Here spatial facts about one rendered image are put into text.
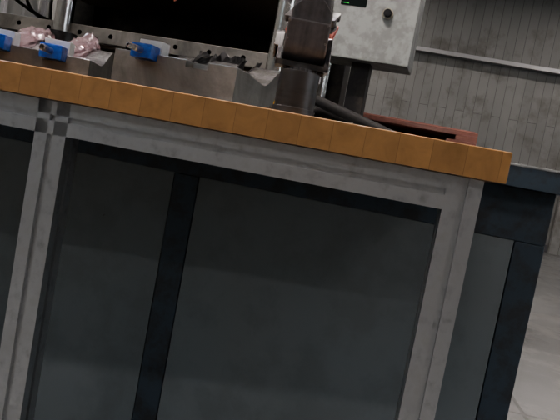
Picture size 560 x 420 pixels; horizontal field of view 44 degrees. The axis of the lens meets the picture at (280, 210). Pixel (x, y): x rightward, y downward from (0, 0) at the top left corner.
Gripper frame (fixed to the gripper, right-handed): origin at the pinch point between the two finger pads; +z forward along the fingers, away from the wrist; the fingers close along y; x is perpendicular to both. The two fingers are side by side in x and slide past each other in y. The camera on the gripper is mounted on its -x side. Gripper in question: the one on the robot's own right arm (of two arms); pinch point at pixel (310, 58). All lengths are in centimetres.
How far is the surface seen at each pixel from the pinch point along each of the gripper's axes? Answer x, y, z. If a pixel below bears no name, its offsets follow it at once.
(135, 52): 18.2, 30.3, -2.4
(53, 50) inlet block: 24, 44, -2
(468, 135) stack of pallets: -215, -37, 99
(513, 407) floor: -65, -69, 139
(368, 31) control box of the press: -75, 0, 13
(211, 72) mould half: 16.1, 15.5, 0.3
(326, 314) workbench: 36, -15, 36
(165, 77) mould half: 17.1, 24.7, 2.3
